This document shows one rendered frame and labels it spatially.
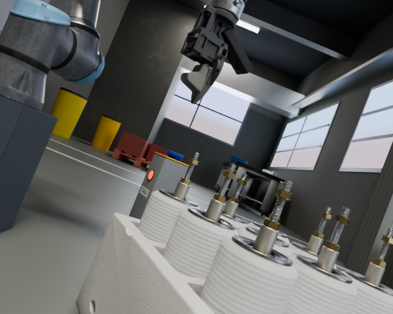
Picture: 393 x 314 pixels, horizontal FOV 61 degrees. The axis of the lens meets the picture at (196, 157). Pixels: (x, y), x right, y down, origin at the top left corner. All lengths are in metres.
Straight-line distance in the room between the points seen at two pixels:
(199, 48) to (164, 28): 7.00
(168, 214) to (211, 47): 0.40
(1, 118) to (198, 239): 0.48
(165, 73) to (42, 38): 6.66
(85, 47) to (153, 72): 6.54
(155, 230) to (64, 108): 4.92
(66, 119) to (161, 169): 4.75
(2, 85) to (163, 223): 0.45
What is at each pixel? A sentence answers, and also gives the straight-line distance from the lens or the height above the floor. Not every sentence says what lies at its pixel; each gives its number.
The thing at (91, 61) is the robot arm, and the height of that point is 0.47.
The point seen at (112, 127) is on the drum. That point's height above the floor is 0.46.
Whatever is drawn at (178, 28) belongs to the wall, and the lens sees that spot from 7.75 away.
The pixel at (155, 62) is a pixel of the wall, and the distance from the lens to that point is 7.52.
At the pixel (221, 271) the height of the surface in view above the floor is 0.22.
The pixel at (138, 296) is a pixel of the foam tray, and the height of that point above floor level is 0.13.
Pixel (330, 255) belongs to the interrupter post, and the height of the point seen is 0.27.
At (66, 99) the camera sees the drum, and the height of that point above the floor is 0.56.
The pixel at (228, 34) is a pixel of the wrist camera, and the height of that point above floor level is 0.63.
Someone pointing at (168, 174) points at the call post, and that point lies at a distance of 0.74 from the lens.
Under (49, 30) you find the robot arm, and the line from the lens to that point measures 0.84.
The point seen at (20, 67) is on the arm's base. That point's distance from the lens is 0.82.
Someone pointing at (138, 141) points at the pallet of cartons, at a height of 0.39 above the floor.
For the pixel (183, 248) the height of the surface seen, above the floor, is 0.21.
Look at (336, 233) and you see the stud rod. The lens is 0.50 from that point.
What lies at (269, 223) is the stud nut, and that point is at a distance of 0.40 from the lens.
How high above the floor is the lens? 0.31
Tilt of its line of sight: 2 degrees up
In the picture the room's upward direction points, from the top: 22 degrees clockwise
